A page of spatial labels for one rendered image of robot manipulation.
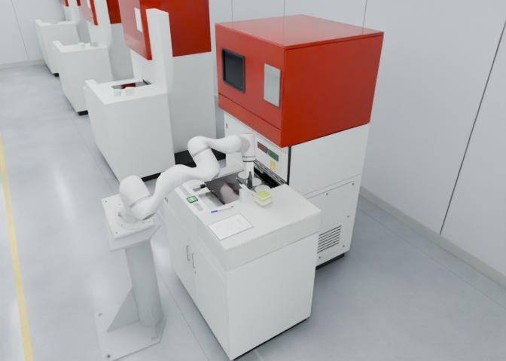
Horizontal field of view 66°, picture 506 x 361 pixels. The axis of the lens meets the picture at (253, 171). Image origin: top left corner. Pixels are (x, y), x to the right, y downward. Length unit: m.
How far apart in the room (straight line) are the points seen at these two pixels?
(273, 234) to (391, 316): 1.30
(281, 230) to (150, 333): 1.26
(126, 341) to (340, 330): 1.43
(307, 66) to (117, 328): 2.11
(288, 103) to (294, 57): 0.25
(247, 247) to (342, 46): 1.25
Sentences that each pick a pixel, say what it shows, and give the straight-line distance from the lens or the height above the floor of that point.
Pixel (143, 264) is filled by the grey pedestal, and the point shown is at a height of 0.57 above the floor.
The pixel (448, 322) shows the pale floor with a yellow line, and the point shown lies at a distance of 3.21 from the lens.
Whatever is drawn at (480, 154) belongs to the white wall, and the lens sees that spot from 3.32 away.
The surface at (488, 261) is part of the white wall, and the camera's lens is 3.63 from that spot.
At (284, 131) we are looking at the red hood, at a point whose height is 1.33.
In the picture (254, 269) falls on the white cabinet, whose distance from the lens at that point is 2.17.
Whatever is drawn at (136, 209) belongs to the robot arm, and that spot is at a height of 1.16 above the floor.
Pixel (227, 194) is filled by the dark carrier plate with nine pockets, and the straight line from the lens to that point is 2.47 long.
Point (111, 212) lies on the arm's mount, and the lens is 2.39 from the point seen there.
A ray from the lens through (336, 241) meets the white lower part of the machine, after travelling 3.18.
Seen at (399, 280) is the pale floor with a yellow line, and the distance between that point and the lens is 3.36.
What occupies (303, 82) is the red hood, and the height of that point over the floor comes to 1.60.
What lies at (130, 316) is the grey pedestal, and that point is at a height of 0.08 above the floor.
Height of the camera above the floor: 2.27
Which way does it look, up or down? 30 degrees down
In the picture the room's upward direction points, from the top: straight up
